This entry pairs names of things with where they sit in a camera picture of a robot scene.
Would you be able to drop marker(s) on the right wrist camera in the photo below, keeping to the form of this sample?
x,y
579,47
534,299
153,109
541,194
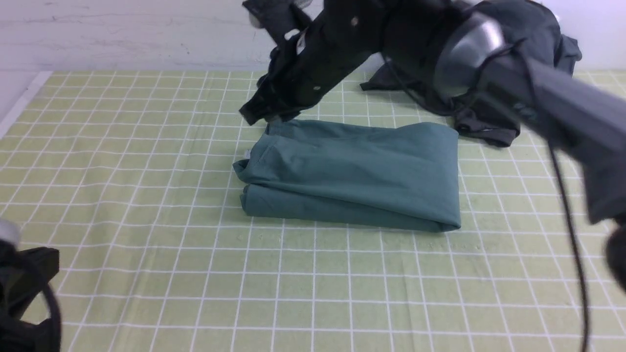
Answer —
x,y
282,19

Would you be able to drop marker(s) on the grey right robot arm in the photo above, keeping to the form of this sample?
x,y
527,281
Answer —
x,y
455,51

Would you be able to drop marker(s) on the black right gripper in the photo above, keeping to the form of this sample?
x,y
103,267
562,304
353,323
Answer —
x,y
311,63

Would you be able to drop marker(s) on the dark grey clothes pile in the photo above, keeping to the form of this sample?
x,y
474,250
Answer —
x,y
519,20

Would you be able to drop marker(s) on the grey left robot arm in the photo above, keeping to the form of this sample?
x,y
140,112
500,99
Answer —
x,y
24,274

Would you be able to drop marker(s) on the green checkered tablecloth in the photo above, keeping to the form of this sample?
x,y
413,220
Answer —
x,y
129,174

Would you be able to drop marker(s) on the green long-sleeve top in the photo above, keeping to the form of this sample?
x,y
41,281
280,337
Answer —
x,y
402,178

